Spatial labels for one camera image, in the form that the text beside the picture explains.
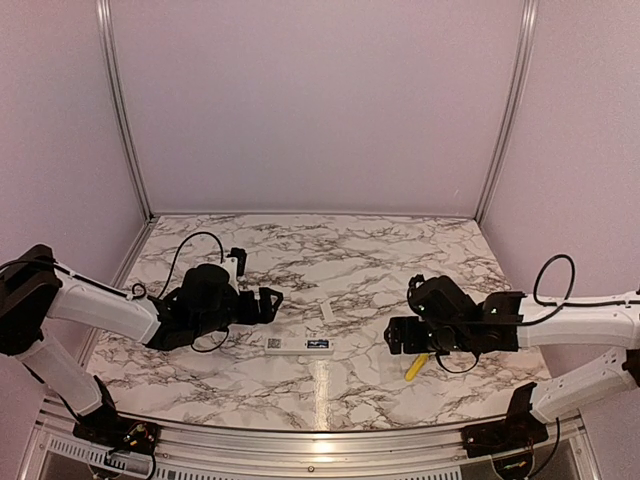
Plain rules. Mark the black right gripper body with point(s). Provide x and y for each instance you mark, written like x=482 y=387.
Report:
x=413 y=343

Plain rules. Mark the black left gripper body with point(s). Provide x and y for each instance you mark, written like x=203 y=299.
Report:
x=216 y=320

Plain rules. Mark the yellow handled screwdriver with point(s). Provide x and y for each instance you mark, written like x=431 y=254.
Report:
x=416 y=366

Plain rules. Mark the white remote control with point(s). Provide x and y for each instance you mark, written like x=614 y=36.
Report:
x=295 y=347

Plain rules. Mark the white battery cover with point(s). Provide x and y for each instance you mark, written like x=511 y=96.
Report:
x=327 y=311

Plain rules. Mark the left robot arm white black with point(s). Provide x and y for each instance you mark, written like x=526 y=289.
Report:
x=35 y=288

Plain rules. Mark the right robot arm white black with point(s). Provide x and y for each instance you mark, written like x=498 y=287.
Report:
x=445 y=320

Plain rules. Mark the blue battery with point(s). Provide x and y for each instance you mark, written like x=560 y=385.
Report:
x=319 y=343

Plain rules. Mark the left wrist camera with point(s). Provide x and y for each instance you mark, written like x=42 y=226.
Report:
x=234 y=264

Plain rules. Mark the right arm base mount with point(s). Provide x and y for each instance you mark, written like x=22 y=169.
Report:
x=518 y=429

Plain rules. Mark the front aluminium rail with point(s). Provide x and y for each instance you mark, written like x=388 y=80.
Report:
x=205 y=452

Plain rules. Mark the right aluminium frame post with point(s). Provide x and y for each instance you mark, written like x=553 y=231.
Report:
x=517 y=86

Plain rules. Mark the aluminium frame post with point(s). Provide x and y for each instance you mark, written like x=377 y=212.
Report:
x=116 y=88
x=517 y=86

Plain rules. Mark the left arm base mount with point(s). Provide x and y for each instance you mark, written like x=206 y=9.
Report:
x=105 y=426

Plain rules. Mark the left aluminium frame post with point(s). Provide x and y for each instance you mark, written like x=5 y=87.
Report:
x=116 y=88

